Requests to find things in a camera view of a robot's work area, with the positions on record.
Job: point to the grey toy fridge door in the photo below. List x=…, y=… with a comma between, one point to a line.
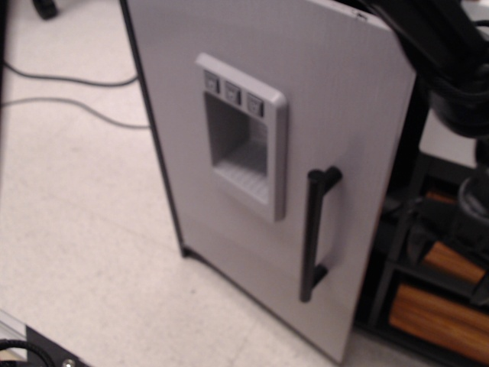
x=348, y=87

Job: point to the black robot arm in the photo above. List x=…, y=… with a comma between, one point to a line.
x=449, y=52

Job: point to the grey ice dispenser panel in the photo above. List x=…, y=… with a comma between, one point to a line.
x=247, y=130

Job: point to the upper wooden bin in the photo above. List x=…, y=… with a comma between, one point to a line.
x=440, y=251

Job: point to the wooden bin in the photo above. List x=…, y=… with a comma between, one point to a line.
x=440, y=251
x=442, y=322

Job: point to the lower wooden bin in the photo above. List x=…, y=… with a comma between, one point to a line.
x=442, y=322

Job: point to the black caster wheel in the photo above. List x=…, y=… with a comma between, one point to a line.
x=46, y=9

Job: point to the black door handle bar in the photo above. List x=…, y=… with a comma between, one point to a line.
x=319, y=183

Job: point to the dark fridge cabinet frame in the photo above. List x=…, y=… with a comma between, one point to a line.
x=398, y=242

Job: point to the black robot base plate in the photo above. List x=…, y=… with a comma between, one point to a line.
x=59, y=355

